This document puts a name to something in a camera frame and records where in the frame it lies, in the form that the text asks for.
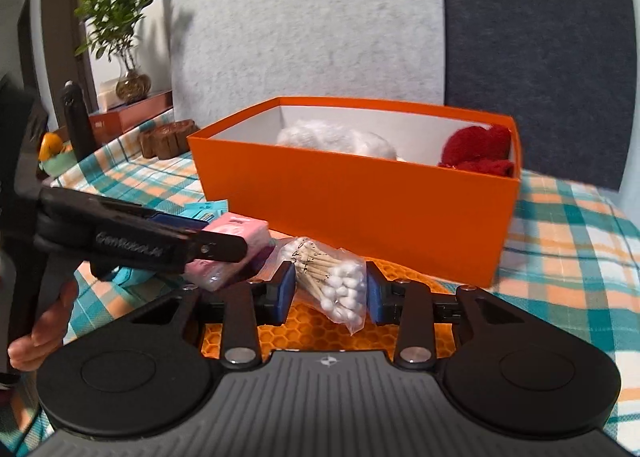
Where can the teal packet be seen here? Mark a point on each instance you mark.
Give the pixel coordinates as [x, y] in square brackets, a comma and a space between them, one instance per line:
[205, 209]

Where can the dark wooden chair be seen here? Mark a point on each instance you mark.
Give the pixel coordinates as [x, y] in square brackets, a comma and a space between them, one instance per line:
[80, 127]

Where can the orange honeycomb silicone mat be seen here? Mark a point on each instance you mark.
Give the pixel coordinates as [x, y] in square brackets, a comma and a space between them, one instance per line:
[320, 332]

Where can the orange cardboard box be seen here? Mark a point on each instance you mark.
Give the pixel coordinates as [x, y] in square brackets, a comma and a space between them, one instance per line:
[350, 207]

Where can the potted green plant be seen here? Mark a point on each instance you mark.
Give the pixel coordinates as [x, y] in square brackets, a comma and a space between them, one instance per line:
[132, 87]

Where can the pink tissue pack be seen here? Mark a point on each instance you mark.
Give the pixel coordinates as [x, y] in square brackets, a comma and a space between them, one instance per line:
[235, 227]

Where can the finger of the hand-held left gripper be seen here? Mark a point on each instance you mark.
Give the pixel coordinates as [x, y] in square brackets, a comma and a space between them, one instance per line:
[222, 248]
[180, 221]

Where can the brown carved wooden holder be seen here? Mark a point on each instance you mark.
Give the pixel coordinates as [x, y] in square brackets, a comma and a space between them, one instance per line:
[170, 139]

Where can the plaid tablecloth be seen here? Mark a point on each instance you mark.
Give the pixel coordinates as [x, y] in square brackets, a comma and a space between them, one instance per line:
[575, 247]

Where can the dark grey felt panel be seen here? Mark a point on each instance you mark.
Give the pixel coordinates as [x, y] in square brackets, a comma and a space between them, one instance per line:
[540, 37]

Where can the orange fruit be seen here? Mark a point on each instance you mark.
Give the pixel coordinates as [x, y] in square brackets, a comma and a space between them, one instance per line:
[50, 146]

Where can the red-brown box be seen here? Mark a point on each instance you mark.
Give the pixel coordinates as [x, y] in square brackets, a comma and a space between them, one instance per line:
[130, 119]

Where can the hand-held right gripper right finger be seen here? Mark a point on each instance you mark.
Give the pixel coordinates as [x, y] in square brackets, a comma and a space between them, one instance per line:
[374, 294]

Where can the purple packet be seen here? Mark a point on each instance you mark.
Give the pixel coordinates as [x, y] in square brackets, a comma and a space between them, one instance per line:
[265, 257]

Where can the white terry towel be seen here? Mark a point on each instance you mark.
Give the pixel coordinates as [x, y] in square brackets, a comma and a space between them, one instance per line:
[330, 137]

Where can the small white box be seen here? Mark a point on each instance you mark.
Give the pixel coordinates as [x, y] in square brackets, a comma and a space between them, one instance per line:
[107, 94]

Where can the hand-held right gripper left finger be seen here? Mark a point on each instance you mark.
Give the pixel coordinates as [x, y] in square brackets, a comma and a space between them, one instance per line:
[284, 294]

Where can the person's left hand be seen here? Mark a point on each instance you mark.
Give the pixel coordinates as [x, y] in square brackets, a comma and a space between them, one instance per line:
[50, 332]

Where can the clear bag of cotton swabs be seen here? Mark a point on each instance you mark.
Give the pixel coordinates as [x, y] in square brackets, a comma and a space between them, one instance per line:
[330, 282]

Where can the dark red terry towel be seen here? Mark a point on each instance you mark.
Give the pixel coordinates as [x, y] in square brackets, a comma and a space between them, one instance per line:
[475, 144]

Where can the light grey felt panel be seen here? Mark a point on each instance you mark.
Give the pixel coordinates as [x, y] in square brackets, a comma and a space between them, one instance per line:
[300, 27]

